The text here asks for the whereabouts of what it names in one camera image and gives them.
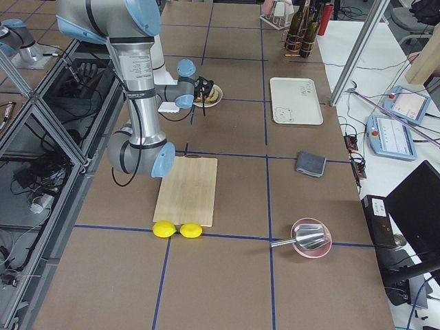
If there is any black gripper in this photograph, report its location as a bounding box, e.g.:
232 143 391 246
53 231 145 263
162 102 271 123
194 76 213 102

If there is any white round plate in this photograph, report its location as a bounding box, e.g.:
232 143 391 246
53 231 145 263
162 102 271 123
193 85 223 107

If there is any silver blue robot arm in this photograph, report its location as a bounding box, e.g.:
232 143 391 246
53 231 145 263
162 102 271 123
151 35 219 113
56 1 175 177

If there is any cream bear serving tray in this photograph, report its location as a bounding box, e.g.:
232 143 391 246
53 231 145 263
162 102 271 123
269 77 324 126

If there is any dark green wine bottle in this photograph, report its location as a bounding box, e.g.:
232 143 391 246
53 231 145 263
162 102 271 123
285 0 308 52

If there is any white dish rack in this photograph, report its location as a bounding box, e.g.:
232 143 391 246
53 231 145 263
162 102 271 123
259 0 294 30

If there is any light bamboo cutting board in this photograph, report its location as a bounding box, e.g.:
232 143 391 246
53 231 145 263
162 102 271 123
153 157 217 227

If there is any grey folded cloth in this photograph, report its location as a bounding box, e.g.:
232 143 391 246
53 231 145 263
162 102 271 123
295 151 327 177

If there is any yellow lemon half right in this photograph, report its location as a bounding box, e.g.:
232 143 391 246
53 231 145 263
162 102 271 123
180 223 203 239

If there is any yellow lemon half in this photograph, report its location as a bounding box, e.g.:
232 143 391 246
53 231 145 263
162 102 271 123
180 223 203 239
152 220 177 238

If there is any yellow lemon half left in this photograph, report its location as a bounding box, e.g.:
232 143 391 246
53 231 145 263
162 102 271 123
152 220 177 238

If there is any red bottle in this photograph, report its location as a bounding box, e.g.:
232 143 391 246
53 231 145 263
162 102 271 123
318 3 334 36

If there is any silver metal scoop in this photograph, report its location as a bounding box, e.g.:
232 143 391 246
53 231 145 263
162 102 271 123
270 226 323 248

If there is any blue teach pendant near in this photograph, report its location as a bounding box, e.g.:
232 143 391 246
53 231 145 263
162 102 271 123
366 115 417 161

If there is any blue teach pendant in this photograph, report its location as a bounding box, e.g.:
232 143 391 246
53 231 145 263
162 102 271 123
366 115 417 161
383 85 431 125

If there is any pink bowl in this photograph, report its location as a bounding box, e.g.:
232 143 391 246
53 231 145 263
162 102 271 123
291 218 333 259

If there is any blue teach pendant far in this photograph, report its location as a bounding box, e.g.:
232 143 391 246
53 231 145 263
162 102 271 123
383 85 431 125

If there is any black laptop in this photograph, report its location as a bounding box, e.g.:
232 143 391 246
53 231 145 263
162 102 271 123
361 160 439 260

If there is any copper wire bottle rack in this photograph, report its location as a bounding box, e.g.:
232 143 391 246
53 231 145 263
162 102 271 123
284 28 315 58

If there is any aluminium frame post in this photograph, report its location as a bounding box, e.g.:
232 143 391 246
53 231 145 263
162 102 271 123
329 0 390 107

